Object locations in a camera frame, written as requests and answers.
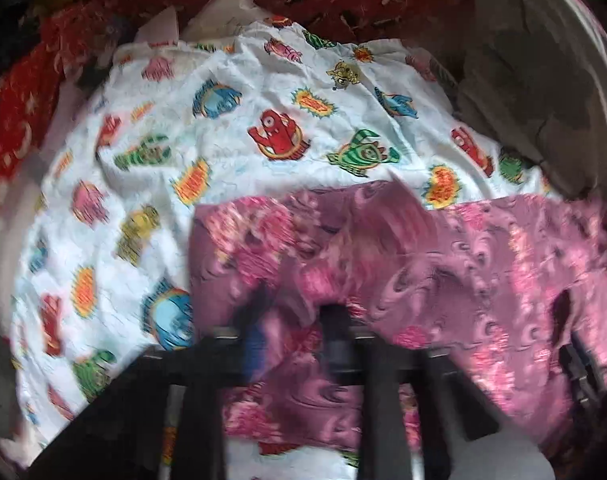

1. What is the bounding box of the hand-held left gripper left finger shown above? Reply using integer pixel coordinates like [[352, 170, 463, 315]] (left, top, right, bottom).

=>
[[28, 312, 273, 480]]

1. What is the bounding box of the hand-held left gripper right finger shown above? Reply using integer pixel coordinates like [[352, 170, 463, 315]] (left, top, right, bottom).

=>
[[318, 305, 501, 480]]

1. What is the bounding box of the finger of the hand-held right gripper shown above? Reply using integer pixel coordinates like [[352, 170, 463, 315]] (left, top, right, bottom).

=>
[[557, 331, 607, 408]]

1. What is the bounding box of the pink floral garment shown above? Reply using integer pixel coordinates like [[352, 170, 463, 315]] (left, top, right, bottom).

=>
[[190, 180, 607, 466]]

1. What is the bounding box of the white cartoon print bedsheet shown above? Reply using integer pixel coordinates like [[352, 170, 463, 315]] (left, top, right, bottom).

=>
[[3, 17, 564, 480]]

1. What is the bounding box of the grey cloth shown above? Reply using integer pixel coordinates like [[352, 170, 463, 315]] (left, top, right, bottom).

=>
[[453, 0, 607, 196]]

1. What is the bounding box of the dark cloth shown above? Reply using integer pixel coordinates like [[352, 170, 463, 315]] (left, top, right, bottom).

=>
[[0, 0, 51, 106]]

